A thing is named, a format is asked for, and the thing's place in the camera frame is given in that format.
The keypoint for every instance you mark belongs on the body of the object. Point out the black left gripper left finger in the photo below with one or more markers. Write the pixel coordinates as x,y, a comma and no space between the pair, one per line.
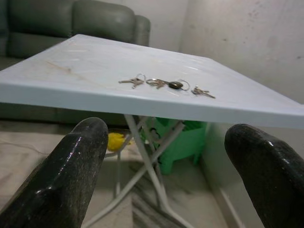
66,171

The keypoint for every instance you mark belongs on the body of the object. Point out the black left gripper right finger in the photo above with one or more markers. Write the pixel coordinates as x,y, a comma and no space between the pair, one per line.
268,178

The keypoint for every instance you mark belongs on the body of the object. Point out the silver key bunch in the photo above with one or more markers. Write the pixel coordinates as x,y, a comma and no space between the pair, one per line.
198,91
158,83
135,82

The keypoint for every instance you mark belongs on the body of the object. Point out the yellow plastic object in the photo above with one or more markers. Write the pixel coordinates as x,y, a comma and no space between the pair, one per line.
115,141

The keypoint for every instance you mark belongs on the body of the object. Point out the green plastic stool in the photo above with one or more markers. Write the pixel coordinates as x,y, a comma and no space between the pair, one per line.
185,147

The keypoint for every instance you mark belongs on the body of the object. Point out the white folding table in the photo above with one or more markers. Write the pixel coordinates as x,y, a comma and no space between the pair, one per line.
95,71

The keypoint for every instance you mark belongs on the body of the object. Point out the green leather sofa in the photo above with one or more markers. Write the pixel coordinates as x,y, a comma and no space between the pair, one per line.
47,23

